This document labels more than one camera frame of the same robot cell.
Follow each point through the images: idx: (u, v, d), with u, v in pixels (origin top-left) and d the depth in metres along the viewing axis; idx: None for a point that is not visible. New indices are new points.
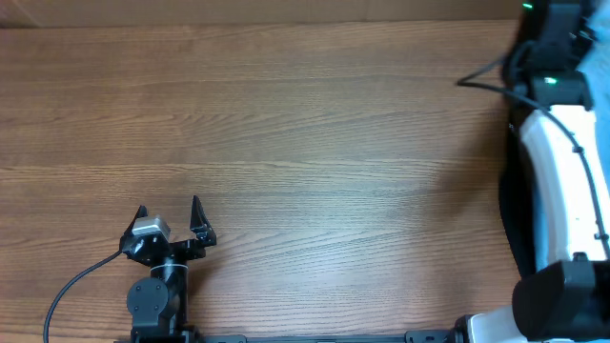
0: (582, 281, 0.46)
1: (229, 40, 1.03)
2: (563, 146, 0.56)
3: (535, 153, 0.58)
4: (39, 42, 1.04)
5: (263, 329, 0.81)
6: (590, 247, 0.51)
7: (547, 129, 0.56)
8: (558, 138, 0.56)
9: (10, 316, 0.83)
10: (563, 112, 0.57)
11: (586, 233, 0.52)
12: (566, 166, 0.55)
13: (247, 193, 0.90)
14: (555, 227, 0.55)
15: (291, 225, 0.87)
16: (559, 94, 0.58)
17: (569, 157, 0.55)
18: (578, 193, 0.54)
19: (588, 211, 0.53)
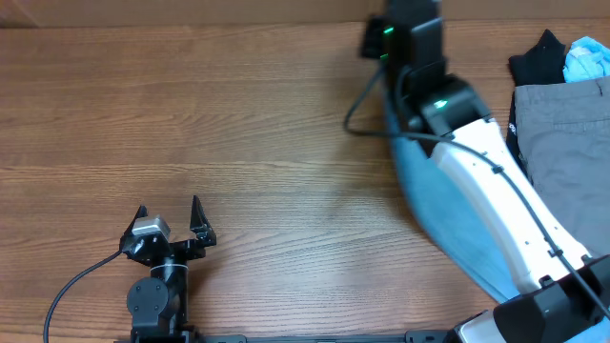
0: (556, 307, 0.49)
1: (229, 39, 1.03)
2: (478, 170, 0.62)
3: (461, 178, 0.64)
4: (38, 42, 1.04)
5: (263, 329, 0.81)
6: (551, 267, 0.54)
7: (463, 159, 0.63)
8: (474, 165, 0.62)
9: (10, 316, 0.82)
10: (468, 138, 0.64)
11: (541, 253, 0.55)
12: (490, 188, 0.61)
13: (247, 193, 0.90)
14: (509, 255, 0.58)
15: (291, 225, 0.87)
16: (450, 114, 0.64)
17: (492, 178, 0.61)
18: (512, 208, 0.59)
19: (533, 233, 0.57)
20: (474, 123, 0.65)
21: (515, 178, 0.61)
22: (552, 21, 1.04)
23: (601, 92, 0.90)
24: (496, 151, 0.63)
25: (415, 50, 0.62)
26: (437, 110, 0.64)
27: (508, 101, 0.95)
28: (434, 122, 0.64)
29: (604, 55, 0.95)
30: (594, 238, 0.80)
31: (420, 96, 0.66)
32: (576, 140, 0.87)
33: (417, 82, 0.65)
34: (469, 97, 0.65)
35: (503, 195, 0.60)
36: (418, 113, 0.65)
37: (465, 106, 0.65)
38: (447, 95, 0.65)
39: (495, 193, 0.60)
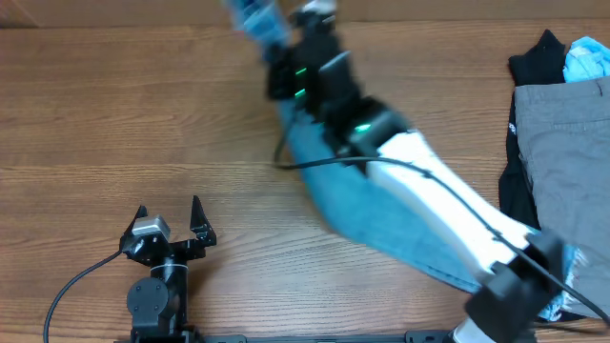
0: (509, 284, 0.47)
1: (229, 40, 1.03)
2: (411, 178, 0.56)
3: (396, 189, 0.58)
4: (39, 42, 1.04)
5: (263, 329, 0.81)
6: (496, 253, 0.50)
7: (394, 172, 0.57)
8: (404, 175, 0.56)
9: (10, 316, 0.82)
10: (396, 151, 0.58)
11: (485, 243, 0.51)
12: (428, 196, 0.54)
13: (247, 193, 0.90)
14: (464, 256, 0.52)
15: (291, 225, 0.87)
16: (376, 135, 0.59)
17: (425, 186, 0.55)
18: (457, 215, 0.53)
19: (472, 224, 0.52)
20: (397, 137, 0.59)
21: (447, 180, 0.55)
22: (552, 21, 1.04)
23: (601, 92, 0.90)
24: (421, 157, 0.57)
25: (328, 85, 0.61)
26: (366, 137, 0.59)
27: (508, 101, 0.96)
28: (364, 148, 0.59)
29: (604, 55, 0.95)
30: (594, 238, 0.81)
31: (346, 125, 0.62)
32: (576, 140, 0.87)
33: (338, 110, 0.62)
34: (390, 117, 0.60)
35: (445, 202, 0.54)
36: (347, 143, 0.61)
37: (391, 126, 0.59)
38: (369, 119, 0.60)
39: (430, 199, 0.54)
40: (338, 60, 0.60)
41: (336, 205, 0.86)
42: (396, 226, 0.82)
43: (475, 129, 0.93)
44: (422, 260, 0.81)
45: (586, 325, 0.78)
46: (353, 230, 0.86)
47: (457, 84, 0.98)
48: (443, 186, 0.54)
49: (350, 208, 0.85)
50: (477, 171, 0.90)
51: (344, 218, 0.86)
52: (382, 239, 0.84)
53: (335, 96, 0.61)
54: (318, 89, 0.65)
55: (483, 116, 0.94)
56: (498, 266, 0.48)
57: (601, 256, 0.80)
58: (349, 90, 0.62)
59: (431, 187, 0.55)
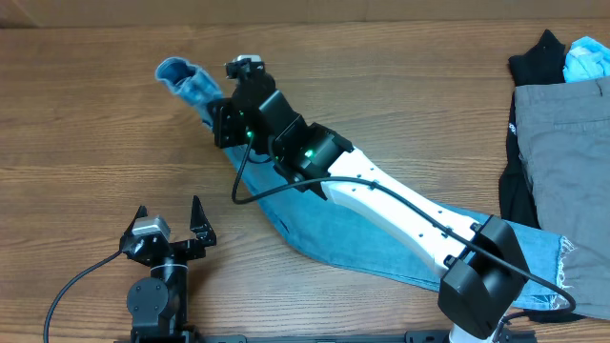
0: (465, 279, 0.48)
1: (229, 40, 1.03)
2: (361, 192, 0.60)
3: (355, 204, 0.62)
4: (38, 42, 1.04)
5: (263, 329, 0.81)
6: (450, 248, 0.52)
7: (344, 189, 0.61)
8: (354, 190, 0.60)
9: (10, 316, 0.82)
10: (345, 166, 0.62)
11: (436, 240, 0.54)
12: (380, 208, 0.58)
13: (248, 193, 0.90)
14: (423, 256, 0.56)
15: (292, 226, 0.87)
16: (322, 158, 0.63)
17: (375, 198, 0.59)
18: (406, 219, 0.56)
19: (422, 222, 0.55)
20: (341, 156, 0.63)
21: (392, 187, 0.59)
22: (552, 21, 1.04)
23: (601, 92, 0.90)
24: (365, 171, 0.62)
25: (268, 123, 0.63)
26: (313, 164, 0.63)
27: (509, 101, 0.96)
28: (312, 171, 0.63)
29: (604, 55, 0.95)
30: (594, 238, 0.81)
31: (294, 153, 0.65)
32: (576, 140, 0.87)
33: (285, 143, 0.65)
34: (334, 140, 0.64)
35: (394, 210, 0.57)
36: (296, 170, 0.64)
37: (333, 146, 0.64)
38: (313, 145, 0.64)
39: (380, 206, 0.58)
40: (274, 98, 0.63)
41: (317, 236, 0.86)
42: (381, 240, 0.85)
43: (476, 129, 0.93)
44: (416, 275, 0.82)
45: (587, 325, 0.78)
46: (339, 255, 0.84)
47: (457, 84, 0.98)
48: (389, 194, 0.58)
49: (335, 232, 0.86)
50: (477, 171, 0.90)
51: (326, 248, 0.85)
52: (372, 260, 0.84)
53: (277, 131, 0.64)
54: (260, 127, 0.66)
55: (483, 116, 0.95)
56: (450, 260, 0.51)
57: (602, 256, 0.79)
58: (290, 125, 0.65)
59: (379, 197, 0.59)
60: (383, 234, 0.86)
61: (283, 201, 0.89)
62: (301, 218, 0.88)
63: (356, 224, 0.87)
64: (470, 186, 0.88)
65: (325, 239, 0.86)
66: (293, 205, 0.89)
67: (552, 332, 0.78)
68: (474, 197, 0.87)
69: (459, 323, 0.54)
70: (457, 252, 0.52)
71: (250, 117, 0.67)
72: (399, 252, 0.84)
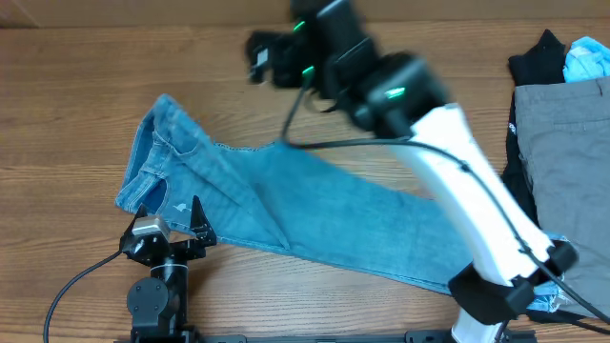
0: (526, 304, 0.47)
1: (229, 40, 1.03)
2: (446, 169, 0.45)
3: (420, 169, 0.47)
4: (38, 41, 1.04)
5: (263, 329, 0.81)
6: (518, 266, 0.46)
7: (426, 159, 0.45)
8: (439, 164, 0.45)
9: (10, 316, 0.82)
10: (436, 131, 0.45)
11: (511, 255, 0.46)
12: (459, 192, 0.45)
13: None
14: (477, 249, 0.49)
15: (292, 226, 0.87)
16: (407, 99, 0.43)
17: (460, 181, 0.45)
18: (483, 216, 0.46)
19: (502, 229, 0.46)
20: (434, 111, 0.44)
21: (482, 172, 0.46)
22: (552, 21, 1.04)
23: (601, 92, 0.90)
24: (458, 143, 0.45)
25: (331, 33, 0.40)
26: (393, 108, 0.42)
27: (508, 101, 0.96)
28: (388, 116, 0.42)
29: (604, 55, 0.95)
30: (594, 239, 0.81)
31: (364, 81, 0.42)
32: (577, 140, 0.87)
33: (352, 70, 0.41)
34: (419, 69, 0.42)
35: (474, 200, 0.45)
36: (366, 102, 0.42)
37: (426, 89, 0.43)
38: (402, 81, 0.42)
39: (463, 196, 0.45)
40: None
41: (316, 236, 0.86)
42: (381, 240, 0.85)
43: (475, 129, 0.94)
44: (416, 274, 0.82)
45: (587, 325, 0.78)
46: (339, 255, 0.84)
47: (457, 84, 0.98)
48: (483, 187, 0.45)
49: (335, 233, 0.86)
50: None
51: (325, 249, 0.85)
52: (371, 260, 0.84)
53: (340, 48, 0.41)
54: (317, 42, 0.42)
55: (483, 117, 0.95)
56: (519, 284, 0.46)
57: (602, 256, 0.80)
58: (359, 44, 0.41)
59: (465, 182, 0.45)
60: (383, 234, 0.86)
61: (282, 200, 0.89)
62: (299, 218, 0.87)
63: (357, 224, 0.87)
64: None
65: (324, 239, 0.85)
66: (291, 206, 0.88)
67: (552, 332, 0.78)
68: None
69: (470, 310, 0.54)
70: (527, 273, 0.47)
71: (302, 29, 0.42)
72: (399, 252, 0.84)
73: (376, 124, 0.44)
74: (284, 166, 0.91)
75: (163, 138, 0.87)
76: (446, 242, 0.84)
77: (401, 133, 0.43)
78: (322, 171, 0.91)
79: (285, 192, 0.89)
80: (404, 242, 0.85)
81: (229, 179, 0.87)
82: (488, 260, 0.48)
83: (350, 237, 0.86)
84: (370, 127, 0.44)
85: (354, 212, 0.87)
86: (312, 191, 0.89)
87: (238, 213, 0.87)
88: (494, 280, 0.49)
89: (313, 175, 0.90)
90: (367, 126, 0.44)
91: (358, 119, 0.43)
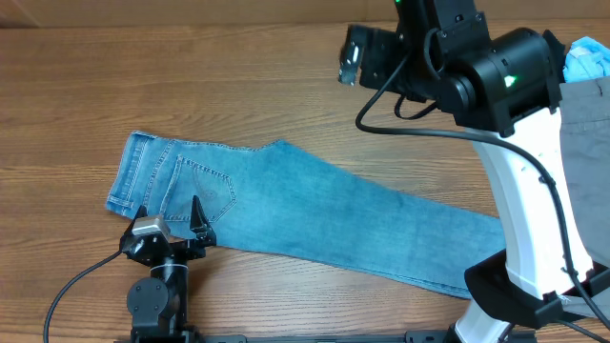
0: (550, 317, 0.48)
1: (229, 40, 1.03)
2: (527, 176, 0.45)
3: (497, 170, 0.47)
4: (38, 41, 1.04)
5: (263, 329, 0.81)
6: (557, 284, 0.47)
7: (512, 163, 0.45)
8: (522, 170, 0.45)
9: (10, 316, 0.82)
10: (529, 135, 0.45)
11: (554, 272, 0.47)
12: (532, 200, 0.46)
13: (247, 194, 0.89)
14: (519, 255, 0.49)
15: (291, 225, 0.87)
16: (520, 90, 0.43)
17: (537, 191, 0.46)
18: (545, 228, 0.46)
19: (557, 246, 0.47)
20: (537, 112, 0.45)
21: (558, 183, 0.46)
22: (552, 21, 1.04)
23: (601, 92, 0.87)
24: (548, 151, 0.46)
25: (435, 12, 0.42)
26: (503, 90, 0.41)
27: None
28: (494, 94, 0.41)
29: (604, 55, 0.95)
30: (593, 239, 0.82)
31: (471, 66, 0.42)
32: (576, 141, 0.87)
33: (453, 46, 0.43)
34: (537, 60, 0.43)
35: (543, 210, 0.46)
36: (472, 76, 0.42)
37: (539, 76, 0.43)
38: (518, 67, 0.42)
39: (532, 202, 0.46)
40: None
41: (315, 236, 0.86)
42: (381, 240, 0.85)
43: None
44: (416, 274, 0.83)
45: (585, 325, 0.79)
46: (339, 255, 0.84)
47: None
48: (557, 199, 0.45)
49: (335, 233, 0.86)
50: (477, 171, 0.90)
51: (324, 249, 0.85)
52: (371, 260, 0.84)
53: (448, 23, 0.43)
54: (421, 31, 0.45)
55: None
56: (551, 299, 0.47)
57: (603, 257, 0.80)
58: (467, 18, 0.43)
59: (540, 192, 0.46)
60: (384, 233, 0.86)
61: (281, 201, 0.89)
62: (299, 218, 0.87)
63: (357, 224, 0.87)
64: (469, 187, 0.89)
65: (323, 239, 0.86)
66: (291, 206, 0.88)
67: (552, 332, 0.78)
68: (473, 198, 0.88)
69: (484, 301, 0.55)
70: (560, 292, 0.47)
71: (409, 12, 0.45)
72: (399, 251, 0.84)
73: (475, 103, 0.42)
74: (284, 165, 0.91)
75: (164, 156, 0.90)
76: (446, 242, 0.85)
77: (500, 122, 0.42)
78: (322, 171, 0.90)
79: (284, 192, 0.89)
80: (404, 243, 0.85)
81: (226, 182, 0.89)
82: (528, 272, 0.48)
83: (349, 238, 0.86)
84: (467, 108, 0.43)
85: (354, 212, 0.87)
86: (312, 191, 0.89)
87: (239, 213, 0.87)
88: (522, 288, 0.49)
89: (314, 175, 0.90)
90: (465, 106, 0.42)
91: (457, 92, 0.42)
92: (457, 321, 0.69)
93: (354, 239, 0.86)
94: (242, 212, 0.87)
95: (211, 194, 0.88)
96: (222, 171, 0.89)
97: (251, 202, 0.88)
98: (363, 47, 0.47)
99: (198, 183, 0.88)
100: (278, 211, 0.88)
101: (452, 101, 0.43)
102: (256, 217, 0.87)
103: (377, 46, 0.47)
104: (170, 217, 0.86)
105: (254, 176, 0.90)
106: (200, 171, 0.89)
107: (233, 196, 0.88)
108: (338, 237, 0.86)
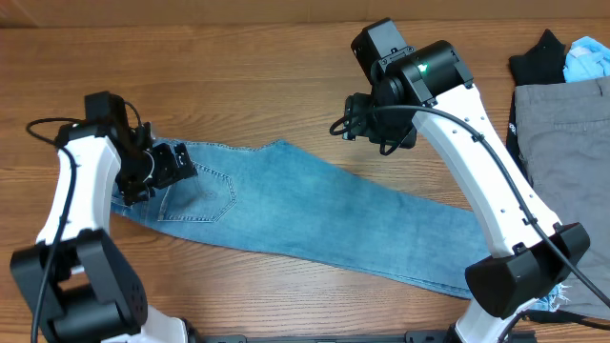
0: (525, 270, 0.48)
1: (229, 40, 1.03)
2: (460, 137, 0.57)
3: (443, 146, 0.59)
4: (38, 42, 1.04)
5: (263, 329, 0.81)
6: (525, 236, 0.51)
7: (443, 127, 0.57)
8: (455, 132, 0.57)
9: (10, 316, 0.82)
10: (454, 104, 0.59)
11: (516, 222, 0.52)
12: (469, 157, 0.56)
13: (245, 193, 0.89)
14: (487, 224, 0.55)
15: (292, 224, 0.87)
16: (434, 76, 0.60)
17: (471, 147, 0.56)
18: (489, 180, 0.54)
19: (511, 200, 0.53)
20: (455, 89, 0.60)
21: (494, 145, 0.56)
22: (552, 20, 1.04)
23: (601, 92, 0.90)
24: (476, 118, 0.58)
25: (376, 51, 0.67)
26: (418, 74, 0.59)
27: (509, 101, 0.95)
28: (412, 80, 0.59)
29: (604, 55, 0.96)
30: (594, 237, 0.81)
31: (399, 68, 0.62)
32: (576, 140, 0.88)
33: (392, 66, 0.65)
34: (444, 52, 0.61)
35: (481, 163, 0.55)
36: (398, 75, 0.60)
37: (447, 64, 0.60)
38: (428, 58, 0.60)
39: (473, 159, 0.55)
40: (384, 31, 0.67)
41: (316, 236, 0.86)
42: (380, 240, 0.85)
43: None
44: (416, 275, 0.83)
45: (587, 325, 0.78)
46: (339, 255, 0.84)
47: None
48: (490, 151, 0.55)
49: (335, 233, 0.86)
50: None
51: (325, 249, 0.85)
52: (371, 260, 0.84)
53: (387, 55, 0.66)
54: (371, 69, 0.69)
55: None
56: (520, 252, 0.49)
57: (602, 256, 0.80)
58: (401, 50, 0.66)
59: (477, 151, 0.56)
60: (383, 233, 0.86)
61: (281, 200, 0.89)
62: (299, 218, 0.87)
63: (356, 224, 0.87)
64: None
65: (323, 238, 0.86)
66: (291, 206, 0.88)
67: (552, 332, 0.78)
68: None
69: (481, 299, 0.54)
70: (530, 245, 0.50)
71: (365, 65, 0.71)
72: (399, 251, 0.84)
73: (405, 95, 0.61)
74: (284, 165, 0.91)
75: None
76: (446, 242, 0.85)
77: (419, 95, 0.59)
78: (322, 171, 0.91)
79: (285, 192, 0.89)
80: (404, 242, 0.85)
81: (226, 182, 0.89)
82: (498, 235, 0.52)
83: (349, 237, 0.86)
84: (400, 99, 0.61)
85: (354, 212, 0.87)
86: (312, 191, 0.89)
87: (239, 212, 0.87)
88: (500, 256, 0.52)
89: (314, 175, 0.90)
90: (398, 97, 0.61)
91: (391, 87, 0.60)
92: (457, 322, 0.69)
93: (353, 239, 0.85)
94: (238, 212, 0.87)
95: (211, 193, 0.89)
96: (222, 171, 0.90)
97: (251, 202, 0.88)
98: (350, 108, 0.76)
99: (197, 184, 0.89)
100: (278, 210, 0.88)
101: (391, 96, 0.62)
102: (256, 217, 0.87)
103: (358, 104, 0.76)
104: (170, 217, 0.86)
105: (254, 176, 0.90)
106: (200, 171, 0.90)
107: (233, 196, 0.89)
108: (338, 238, 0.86)
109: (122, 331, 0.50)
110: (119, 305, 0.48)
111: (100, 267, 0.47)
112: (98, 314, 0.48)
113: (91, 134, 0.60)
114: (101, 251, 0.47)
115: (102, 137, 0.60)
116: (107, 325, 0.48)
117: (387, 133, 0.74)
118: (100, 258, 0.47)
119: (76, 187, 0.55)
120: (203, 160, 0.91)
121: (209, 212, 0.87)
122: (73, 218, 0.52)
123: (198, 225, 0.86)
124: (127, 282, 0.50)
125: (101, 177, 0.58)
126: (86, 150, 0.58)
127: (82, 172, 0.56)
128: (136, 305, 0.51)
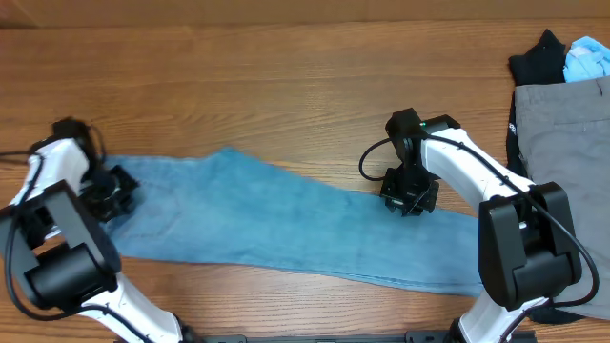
0: (503, 209, 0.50)
1: (229, 40, 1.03)
2: (450, 150, 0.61)
3: (440, 163, 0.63)
4: (39, 42, 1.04)
5: (263, 329, 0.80)
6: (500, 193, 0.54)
7: (436, 146, 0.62)
8: (444, 148, 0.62)
9: (10, 316, 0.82)
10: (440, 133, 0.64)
11: (494, 187, 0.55)
12: (457, 159, 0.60)
13: (196, 200, 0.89)
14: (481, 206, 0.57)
15: (245, 232, 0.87)
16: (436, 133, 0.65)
17: (457, 153, 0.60)
18: (471, 168, 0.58)
19: (488, 172, 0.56)
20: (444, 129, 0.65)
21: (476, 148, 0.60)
22: (551, 21, 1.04)
23: (601, 92, 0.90)
24: (460, 137, 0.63)
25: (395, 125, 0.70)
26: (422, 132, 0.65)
27: (508, 101, 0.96)
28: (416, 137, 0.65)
29: (604, 55, 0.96)
30: (594, 238, 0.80)
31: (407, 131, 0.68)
32: (576, 140, 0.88)
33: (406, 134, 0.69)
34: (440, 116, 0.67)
35: (466, 161, 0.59)
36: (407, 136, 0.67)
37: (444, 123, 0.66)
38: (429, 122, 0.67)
39: (458, 160, 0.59)
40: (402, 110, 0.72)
41: (266, 242, 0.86)
42: (329, 241, 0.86)
43: (475, 129, 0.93)
44: (369, 272, 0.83)
45: (587, 324, 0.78)
46: (289, 260, 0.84)
47: (457, 84, 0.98)
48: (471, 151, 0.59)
49: (283, 238, 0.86)
50: None
51: (274, 253, 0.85)
52: (322, 261, 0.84)
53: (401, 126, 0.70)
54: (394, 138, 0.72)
55: (483, 117, 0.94)
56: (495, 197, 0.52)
57: (602, 256, 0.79)
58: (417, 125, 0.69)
59: (461, 155, 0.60)
60: (378, 232, 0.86)
61: (231, 208, 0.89)
62: (248, 227, 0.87)
63: (309, 230, 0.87)
64: None
65: (274, 245, 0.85)
66: (240, 213, 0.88)
67: (551, 332, 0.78)
68: None
69: (490, 285, 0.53)
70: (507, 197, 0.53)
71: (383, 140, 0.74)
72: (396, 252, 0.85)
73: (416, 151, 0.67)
74: (231, 172, 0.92)
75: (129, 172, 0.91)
76: (397, 237, 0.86)
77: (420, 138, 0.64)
78: (269, 177, 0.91)
79: (232, 200, 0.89)
80: (354, 243, 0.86)
81: (171, 195, 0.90)
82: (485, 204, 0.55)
83: (298, 242, 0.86)
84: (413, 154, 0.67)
85: (301, 217, 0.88)
86: (258, 196, 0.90)
87: (188, 224, 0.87)
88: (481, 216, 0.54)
89: (260, 182, 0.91)
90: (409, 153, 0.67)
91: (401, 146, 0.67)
92: (462, 316, 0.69)
93: (305, 245, 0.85)
94: (193, 220, 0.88)
95: (155, 208, 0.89)
96: (168, 185, 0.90)
97: (197, 211, 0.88)
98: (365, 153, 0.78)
99: (140, 199, 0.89)
100: (227, 218, 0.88)
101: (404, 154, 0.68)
102: (204, 227, 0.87)
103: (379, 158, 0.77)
104: (116, 236, 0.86)
105: (201, 186, 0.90)
106: (147, 187, 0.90)
107: (180, 208, 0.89)
108: (288, 243, 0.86)
109: (100, 282, 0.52)
110: (91, 251, 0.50)
111: (68, 213, 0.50)
112: (72, 264, 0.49)
113: (60, 138, 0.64)
114: (66, 198, 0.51)
115: (69, 138, 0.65)
116: (85, 273, 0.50)
117: (407, 188, 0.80)
118: (65, 205, 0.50)
119: (44, 171, 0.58)
120: (147, 172, 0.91)
121: (160, 221, 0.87)
122: (40, 184, 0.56)
123: (144, 241, 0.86)
124: (97, 231, 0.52)
125: (65, 170, 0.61)
126: (53, 150, 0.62)
127: (48, 163, 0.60)
128: (110, 253, 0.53)
